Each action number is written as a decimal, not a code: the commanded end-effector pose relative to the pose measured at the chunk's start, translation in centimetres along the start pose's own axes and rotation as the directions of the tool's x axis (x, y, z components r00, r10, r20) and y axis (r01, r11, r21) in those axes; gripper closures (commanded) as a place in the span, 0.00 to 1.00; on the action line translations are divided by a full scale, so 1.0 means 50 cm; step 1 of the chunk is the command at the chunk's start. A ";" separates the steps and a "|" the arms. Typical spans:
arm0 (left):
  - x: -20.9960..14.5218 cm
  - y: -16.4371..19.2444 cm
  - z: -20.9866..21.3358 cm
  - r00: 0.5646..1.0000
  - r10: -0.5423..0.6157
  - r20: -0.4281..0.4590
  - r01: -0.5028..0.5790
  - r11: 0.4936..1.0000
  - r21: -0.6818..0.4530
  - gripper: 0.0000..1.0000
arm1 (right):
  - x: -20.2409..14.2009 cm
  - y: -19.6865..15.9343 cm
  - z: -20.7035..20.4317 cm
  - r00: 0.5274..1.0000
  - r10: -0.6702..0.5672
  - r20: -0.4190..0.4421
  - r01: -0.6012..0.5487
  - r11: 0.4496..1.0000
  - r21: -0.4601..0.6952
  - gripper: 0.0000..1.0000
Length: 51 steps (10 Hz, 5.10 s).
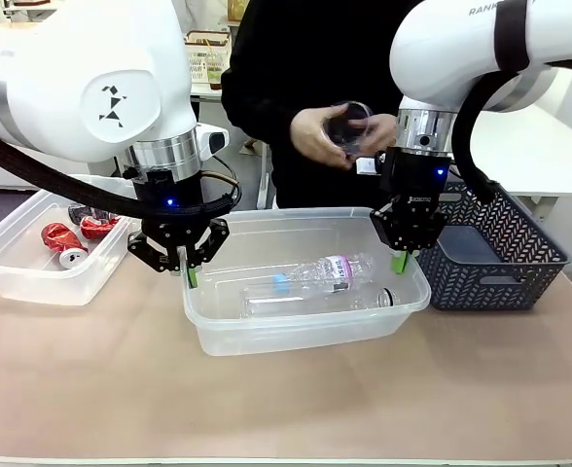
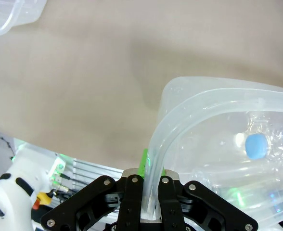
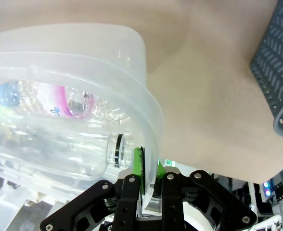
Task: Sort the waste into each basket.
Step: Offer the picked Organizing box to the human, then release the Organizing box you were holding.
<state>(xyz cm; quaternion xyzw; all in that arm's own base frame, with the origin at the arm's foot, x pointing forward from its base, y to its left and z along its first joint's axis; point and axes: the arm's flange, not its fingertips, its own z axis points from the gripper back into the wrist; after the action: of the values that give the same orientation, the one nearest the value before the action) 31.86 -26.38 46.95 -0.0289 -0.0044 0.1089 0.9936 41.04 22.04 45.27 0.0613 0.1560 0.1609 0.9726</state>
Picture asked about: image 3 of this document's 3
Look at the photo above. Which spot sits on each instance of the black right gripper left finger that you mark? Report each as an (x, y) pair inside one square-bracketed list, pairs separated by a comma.
[(128, 202)]

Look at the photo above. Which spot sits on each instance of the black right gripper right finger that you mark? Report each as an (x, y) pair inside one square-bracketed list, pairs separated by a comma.
[(171, 202)]

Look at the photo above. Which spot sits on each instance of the translucent plastic tub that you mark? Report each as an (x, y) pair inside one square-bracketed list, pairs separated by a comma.
[(88, 72)]

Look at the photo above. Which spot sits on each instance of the grey slotted plastic basket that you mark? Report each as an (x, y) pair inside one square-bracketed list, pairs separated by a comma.
[(276, 67)]

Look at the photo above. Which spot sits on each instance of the clear uncapped plastic bottle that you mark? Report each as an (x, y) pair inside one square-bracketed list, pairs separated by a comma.
[(59, 149)]

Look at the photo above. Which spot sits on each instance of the computer case with lit fans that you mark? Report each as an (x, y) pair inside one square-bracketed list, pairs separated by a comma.
[(277, 188)]

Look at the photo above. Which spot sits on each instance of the crushed bottle with pink label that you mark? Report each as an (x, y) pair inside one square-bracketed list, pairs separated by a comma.
[(52, 101)]

